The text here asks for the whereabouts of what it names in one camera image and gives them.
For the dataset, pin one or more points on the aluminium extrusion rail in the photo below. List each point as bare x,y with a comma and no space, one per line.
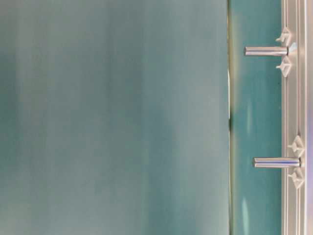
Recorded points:
297,117

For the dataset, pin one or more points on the steel shaft near gear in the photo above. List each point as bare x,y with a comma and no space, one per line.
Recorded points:
266,51

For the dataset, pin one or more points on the steel shaft far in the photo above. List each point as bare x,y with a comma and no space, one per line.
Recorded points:
276,162

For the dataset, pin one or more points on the clear bracket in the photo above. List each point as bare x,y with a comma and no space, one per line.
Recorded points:
297,177
285,66
297,147
285,37

